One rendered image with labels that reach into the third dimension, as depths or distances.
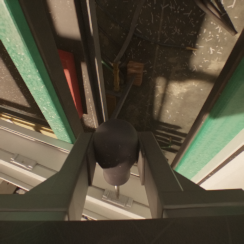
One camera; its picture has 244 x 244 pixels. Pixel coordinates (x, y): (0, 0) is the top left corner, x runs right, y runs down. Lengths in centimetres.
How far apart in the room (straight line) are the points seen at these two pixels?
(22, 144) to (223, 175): 35
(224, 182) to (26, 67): 26
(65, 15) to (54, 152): 34
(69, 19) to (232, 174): 47
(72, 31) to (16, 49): 33
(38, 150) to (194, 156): 28
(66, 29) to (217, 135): 46
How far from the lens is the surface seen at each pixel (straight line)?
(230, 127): 19
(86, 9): 52
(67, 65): 56
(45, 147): 38
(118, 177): 17
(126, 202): 31
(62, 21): 54
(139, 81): 127
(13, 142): 41
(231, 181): 23
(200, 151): 23
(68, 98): 28
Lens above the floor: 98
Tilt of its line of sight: 34 degrees down
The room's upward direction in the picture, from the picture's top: 156 degrees counter-clockwise
